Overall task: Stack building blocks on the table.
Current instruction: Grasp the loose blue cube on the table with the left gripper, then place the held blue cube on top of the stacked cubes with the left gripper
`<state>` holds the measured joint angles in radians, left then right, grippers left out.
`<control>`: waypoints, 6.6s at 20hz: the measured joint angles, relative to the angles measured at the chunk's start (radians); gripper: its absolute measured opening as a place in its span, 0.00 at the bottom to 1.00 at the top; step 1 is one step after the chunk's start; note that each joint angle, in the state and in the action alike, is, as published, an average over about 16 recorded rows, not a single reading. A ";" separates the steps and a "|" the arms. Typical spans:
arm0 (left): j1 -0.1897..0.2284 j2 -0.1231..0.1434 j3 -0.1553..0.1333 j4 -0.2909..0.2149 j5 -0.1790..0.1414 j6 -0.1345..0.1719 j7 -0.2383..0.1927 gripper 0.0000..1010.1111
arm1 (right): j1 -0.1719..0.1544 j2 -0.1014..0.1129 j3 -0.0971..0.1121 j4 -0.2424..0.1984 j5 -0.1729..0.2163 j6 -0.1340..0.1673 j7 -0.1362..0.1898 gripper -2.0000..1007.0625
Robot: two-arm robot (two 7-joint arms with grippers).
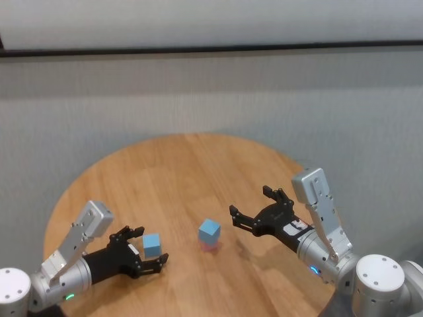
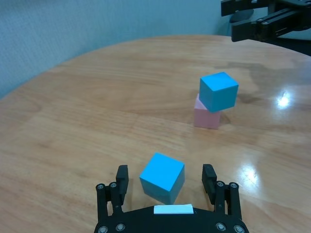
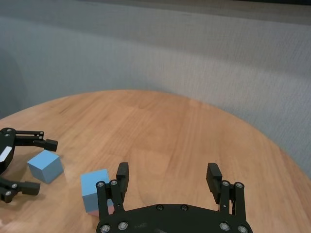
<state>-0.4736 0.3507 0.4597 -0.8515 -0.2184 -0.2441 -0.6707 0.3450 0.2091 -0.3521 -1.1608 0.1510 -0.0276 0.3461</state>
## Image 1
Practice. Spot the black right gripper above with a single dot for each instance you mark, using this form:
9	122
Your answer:
281	221

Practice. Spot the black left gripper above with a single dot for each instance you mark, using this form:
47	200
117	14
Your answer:
114	259

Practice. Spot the blue wooden cube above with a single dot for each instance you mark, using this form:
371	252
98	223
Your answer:
209	232
152	245

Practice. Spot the pink wooden cube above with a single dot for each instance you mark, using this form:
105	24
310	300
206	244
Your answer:
209	247

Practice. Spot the black wall baseboard strip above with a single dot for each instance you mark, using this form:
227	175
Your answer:
211	49

